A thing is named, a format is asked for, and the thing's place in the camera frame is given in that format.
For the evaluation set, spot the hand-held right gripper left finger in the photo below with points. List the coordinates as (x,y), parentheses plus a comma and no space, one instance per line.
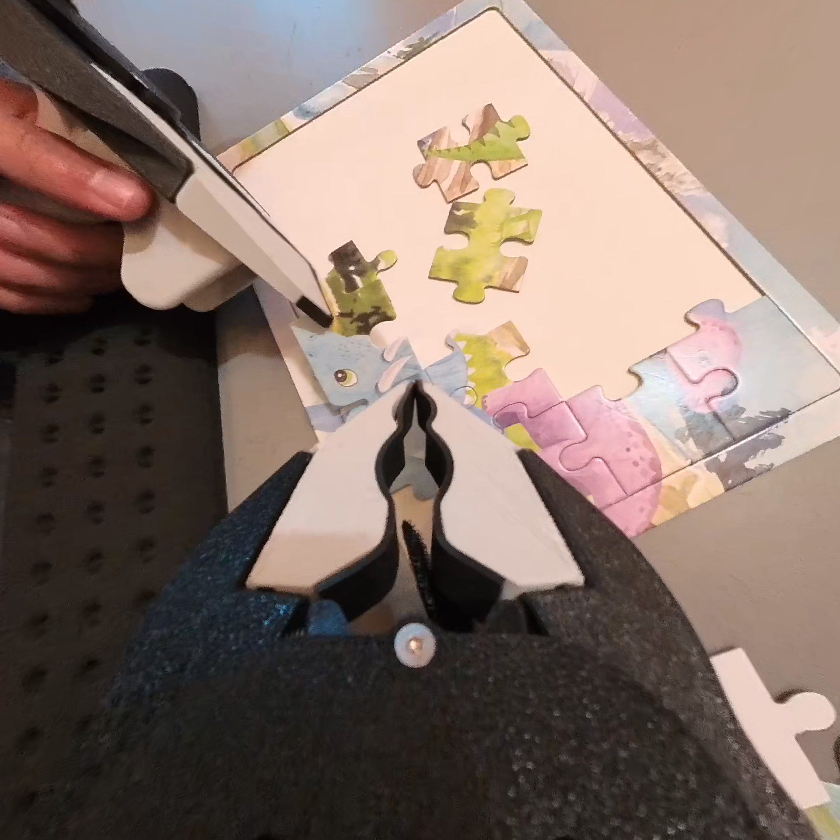
(321,518)

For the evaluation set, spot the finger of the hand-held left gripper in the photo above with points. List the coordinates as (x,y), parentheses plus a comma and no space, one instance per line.
(249,236)

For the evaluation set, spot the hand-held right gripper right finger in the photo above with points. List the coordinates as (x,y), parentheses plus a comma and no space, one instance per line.
(505,512)

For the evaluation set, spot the joined printed puzzle pieces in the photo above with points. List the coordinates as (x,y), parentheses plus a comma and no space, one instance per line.
(590,446)

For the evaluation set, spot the dark tree puzzle piece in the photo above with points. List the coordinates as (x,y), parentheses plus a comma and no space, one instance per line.
(354,269)

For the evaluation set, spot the green dark-spotted puzzle piece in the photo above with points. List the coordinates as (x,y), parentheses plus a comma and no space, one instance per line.
(361,312)

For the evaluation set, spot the blue dinosaur head puzzle piece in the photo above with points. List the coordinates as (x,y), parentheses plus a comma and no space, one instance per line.
(341,374)

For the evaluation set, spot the green printed puzzle piece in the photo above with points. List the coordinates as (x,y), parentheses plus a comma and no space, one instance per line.
(485,249)

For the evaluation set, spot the green striped puzzle piece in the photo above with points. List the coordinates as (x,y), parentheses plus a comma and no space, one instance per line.
(472,151)

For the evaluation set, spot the pink corner puzzle piece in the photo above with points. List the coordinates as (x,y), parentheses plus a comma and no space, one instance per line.
(709,367)

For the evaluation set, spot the landscape jigsaw puzzle board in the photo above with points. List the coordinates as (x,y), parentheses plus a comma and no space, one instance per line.
(590,229)

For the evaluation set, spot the pile of puzzle pieces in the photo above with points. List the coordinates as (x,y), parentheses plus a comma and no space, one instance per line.
(774,735)

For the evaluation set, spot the grey desk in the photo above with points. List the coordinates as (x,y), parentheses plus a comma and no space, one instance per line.
(722,98)

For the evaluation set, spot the person's left hand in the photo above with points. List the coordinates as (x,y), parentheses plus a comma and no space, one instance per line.
(65,164)

